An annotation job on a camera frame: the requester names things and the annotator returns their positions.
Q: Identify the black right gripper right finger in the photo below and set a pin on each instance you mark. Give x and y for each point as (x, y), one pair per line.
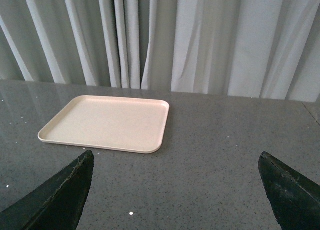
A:
(294, 198)

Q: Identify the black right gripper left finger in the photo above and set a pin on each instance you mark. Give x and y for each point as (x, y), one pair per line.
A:
(57, 204)

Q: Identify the cream rectangular plastic tray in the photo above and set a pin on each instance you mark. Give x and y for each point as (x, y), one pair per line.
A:
(124, 124)

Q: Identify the white pleated curtain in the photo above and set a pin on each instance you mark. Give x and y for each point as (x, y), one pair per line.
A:
(267, 49)

